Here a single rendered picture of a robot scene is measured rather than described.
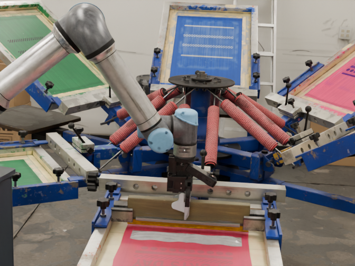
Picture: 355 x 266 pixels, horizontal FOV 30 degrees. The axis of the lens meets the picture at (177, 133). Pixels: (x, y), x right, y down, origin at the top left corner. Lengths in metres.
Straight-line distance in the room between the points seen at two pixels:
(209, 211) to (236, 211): 0.09
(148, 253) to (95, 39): 0.67
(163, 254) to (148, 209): 0.21
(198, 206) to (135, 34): 4.21
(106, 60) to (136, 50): 4.41
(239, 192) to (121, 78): 0.74
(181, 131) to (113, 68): 0.34
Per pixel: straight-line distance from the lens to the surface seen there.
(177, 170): 2.16
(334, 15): 6.29
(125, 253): 2.07
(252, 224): 2.21
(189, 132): 2.10
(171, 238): 2.17
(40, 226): 4.69
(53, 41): 2.02
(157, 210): 2.22
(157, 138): 1.94
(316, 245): 4.60
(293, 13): 6.24
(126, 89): 1.92
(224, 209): 2.20
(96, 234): 2.11
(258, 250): 2.13
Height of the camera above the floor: 1.85
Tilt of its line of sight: 15 degrees down
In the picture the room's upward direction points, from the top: 3 degrees clockwise
